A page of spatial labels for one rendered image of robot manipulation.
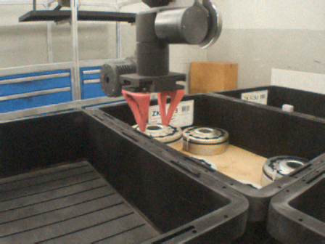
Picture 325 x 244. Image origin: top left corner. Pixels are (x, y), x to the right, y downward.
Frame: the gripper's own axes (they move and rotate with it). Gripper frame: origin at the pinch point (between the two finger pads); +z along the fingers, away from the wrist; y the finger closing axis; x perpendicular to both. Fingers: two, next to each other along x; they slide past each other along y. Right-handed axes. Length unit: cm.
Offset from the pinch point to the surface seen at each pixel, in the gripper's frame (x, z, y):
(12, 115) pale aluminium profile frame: 169, 33, -18
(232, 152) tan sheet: -5.4, 7.6, 15.9
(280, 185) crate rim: -29.7, -3.0, -5.6
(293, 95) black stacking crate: 0.4, 0.1, 49.3
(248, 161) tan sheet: -10.7, 7.5, 14.7
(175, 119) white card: 7.9, 2.7, 10.6
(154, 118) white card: 7.9, 1.7, 5.2
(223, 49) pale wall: 265, -1, 294
